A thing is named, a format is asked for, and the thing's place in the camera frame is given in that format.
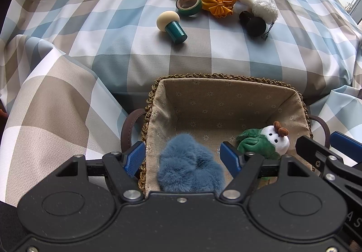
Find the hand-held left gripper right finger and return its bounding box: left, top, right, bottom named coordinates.
left=220, top=141, right=314, bottom=204

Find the beige mushroom puff green handle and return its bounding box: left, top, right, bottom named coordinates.
left=156, top=11, right=188, bottom=45

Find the white fluffy keychain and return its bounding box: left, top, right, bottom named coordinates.
left=239, top=0, right=279, bottom=41

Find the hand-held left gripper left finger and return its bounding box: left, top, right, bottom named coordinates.
left=55, top=141, right=146, bottom=203

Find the green tape roll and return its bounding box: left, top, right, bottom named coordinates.
left=175, top=0, right=203, bottom=17

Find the window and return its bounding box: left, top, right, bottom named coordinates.
left=343, top=0, right=362, bottom=19

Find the woven basket with fabric lining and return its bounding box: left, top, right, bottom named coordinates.
left=120, top=72, right=331, bottom=196

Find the checkered tablecloth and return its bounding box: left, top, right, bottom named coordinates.
left=0, top=0, right=362, bottom=207

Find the green and white plush toy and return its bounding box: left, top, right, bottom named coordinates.
left=236, top=121, right=290, bottom=161

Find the blue fluffy scrunchie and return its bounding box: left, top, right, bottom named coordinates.
left=157, top=133, right=227, bottom=193

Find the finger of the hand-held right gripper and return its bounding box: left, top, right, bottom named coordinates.
left=295, top=136, right=362, bottom=202
left=330, top=131, right=362, bottom=168

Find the black mushroom puff black handle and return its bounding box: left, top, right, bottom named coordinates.
left=239, top=10, right=268, bottom=38

